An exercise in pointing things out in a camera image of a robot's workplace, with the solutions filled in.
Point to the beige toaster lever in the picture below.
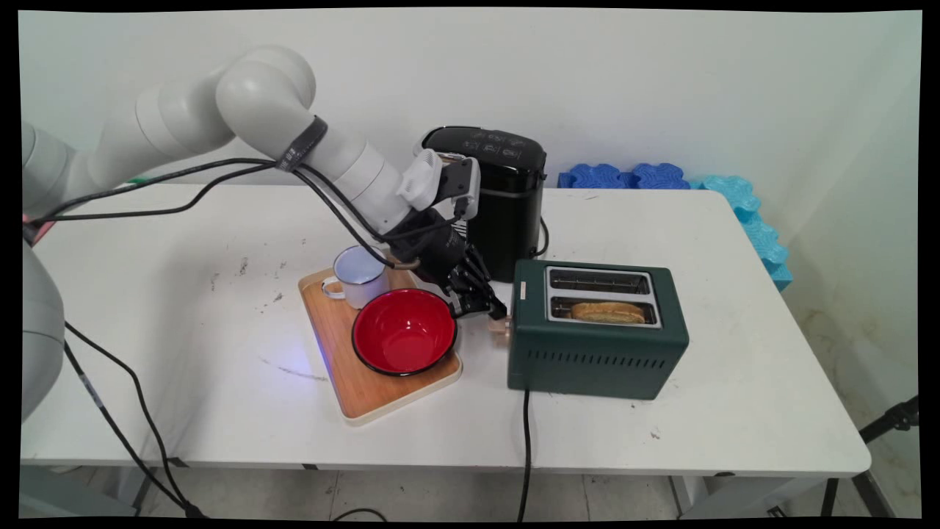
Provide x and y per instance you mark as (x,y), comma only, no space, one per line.
(502,324)

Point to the black coffee machine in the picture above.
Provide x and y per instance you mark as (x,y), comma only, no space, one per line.
(510,213)

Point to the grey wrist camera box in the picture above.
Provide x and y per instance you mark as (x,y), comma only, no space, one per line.
(448,184)

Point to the toast bread slice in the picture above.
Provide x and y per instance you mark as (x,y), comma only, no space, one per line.
(608,313)

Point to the black tripod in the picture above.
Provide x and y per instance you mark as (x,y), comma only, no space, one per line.
(885,420)

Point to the white enamel mug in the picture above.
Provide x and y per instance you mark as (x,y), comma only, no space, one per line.
(360,275)

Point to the pink foam mat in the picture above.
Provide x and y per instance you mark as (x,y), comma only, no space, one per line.
(42,231)

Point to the dark blue foam mat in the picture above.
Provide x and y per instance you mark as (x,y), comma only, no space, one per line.
(624,176)

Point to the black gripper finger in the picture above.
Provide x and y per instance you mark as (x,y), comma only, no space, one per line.
(463,301)
(485,283)

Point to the green two-slot toaster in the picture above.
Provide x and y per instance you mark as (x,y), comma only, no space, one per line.
(587,360)

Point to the white table frame leg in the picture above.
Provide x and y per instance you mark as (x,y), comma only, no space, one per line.
(734,496)

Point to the red enamel bowl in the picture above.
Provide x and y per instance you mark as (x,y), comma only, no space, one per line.
(404,334)

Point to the wooden serving tray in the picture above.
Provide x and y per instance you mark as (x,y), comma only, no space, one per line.
(352,382)

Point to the light blue foam mat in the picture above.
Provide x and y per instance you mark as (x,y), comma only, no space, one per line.
(760,235)

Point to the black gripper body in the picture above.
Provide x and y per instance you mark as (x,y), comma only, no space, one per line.
(433,246)

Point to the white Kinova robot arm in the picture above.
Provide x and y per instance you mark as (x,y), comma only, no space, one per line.
(183,117)

